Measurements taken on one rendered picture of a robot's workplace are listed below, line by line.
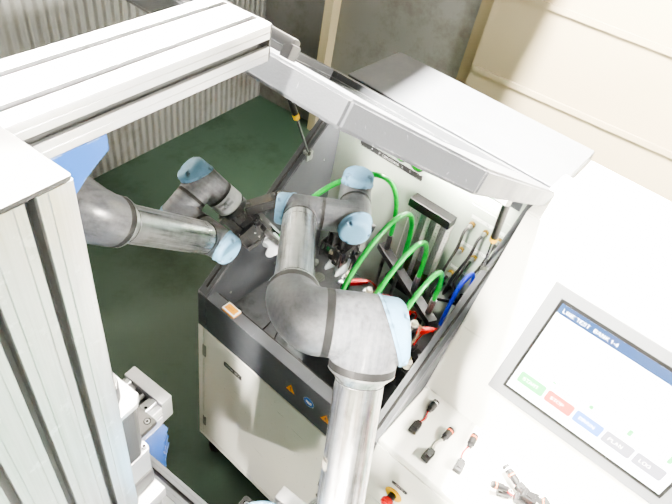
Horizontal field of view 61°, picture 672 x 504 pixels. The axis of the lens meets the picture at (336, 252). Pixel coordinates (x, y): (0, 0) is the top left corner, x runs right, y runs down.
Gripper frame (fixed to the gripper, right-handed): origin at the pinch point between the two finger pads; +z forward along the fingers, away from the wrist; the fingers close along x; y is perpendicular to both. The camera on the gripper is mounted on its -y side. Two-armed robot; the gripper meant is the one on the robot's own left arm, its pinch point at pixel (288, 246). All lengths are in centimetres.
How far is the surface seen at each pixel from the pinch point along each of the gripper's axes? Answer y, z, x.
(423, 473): 7, 44, 51
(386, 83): -50, -2, -32
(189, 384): 95, 62, -64
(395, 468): 13, 45, 44
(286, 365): 22.5, 21.3, 13.4
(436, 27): -108, 70, -194
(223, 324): 34.0, 11.4, -7.9
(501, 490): -6, 55, 59
